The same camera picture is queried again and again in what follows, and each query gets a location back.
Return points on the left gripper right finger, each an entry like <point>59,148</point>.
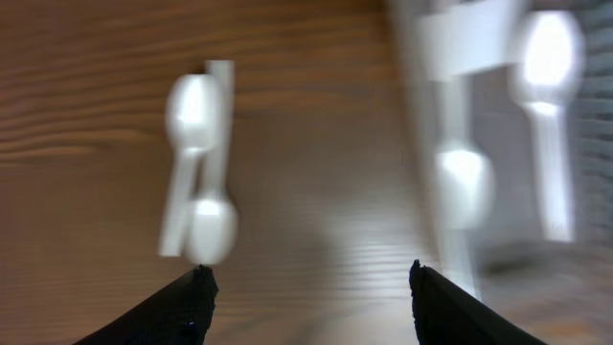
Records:
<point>444,314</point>

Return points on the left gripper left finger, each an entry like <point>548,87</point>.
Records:
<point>180,313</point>

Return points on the white plastic spoon bowl down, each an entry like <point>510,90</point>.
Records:
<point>214,223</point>

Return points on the white plastic spoon large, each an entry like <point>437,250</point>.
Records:
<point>548,59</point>

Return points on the clear plastic basket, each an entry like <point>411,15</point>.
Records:
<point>508,249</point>

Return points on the white label in basket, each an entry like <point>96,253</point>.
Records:
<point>468,37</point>

